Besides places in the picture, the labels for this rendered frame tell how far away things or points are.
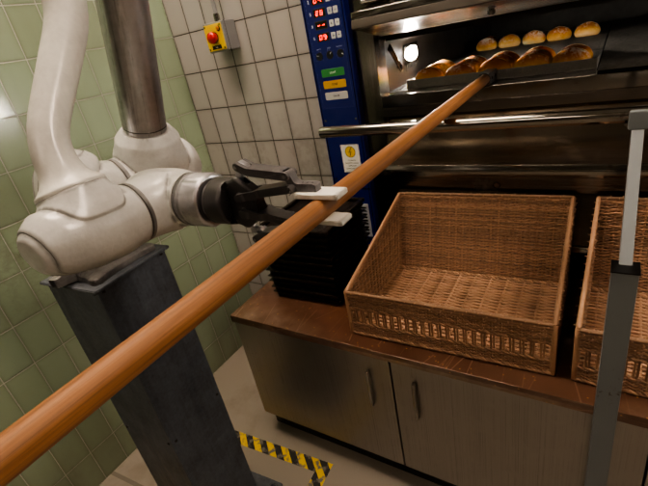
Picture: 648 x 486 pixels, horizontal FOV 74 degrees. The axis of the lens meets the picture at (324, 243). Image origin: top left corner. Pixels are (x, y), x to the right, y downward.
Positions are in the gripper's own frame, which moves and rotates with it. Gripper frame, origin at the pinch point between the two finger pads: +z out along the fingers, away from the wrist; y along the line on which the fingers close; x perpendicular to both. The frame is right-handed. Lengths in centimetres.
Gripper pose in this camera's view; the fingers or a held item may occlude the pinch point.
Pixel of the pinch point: (323, 205)
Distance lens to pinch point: 59.6
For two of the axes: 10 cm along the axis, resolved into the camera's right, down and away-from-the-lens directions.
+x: -5.0, 4.6, -7.3
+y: 1.8, 8.8, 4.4
